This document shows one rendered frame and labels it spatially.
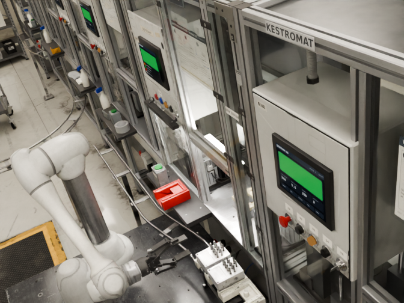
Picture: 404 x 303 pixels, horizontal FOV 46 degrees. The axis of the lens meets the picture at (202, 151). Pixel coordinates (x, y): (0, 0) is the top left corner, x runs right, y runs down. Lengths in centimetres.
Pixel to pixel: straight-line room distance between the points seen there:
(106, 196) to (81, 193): 214
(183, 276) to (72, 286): 54
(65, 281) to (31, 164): 58
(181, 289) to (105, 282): 69
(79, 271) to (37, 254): 173
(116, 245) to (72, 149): 55
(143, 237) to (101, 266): 91
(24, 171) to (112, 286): 59
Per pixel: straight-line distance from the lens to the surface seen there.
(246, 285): 205
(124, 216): 397
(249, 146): 163
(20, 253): 405
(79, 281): 226
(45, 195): 197
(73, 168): 205
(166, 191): 250
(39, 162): 199
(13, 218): 448
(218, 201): 242
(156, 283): 242
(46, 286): 265
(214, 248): 209
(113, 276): 174
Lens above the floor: 243
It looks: 33 degrees down
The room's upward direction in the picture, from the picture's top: 12 degrees counter-clockwise
